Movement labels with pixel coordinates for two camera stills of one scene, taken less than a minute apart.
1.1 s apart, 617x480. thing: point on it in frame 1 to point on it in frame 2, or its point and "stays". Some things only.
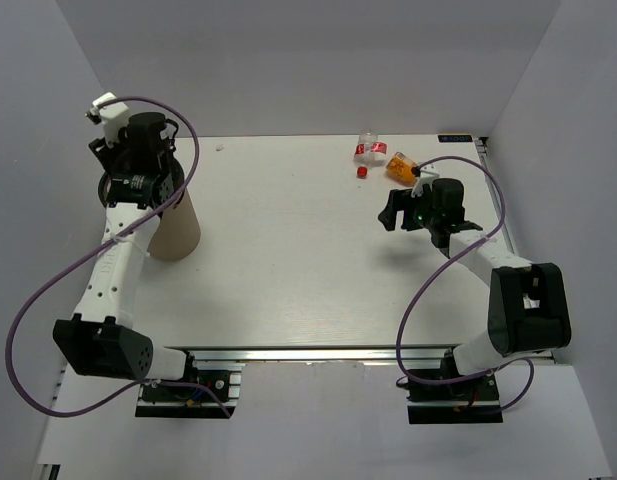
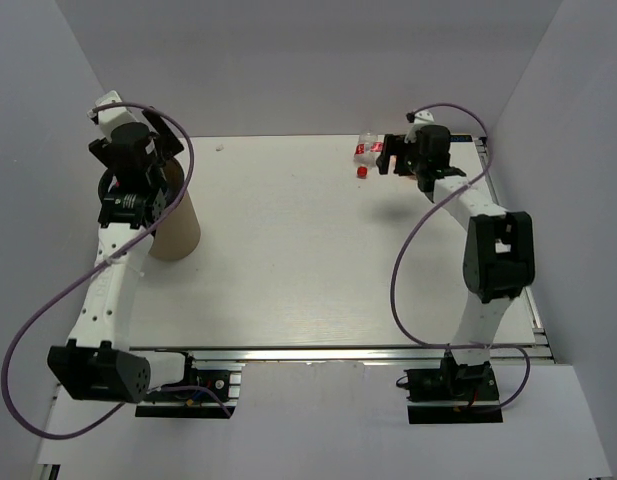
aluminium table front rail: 311,353 stays
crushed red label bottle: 369,150 stays
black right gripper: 401,200 to 392,145
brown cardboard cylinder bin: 176,236 stays
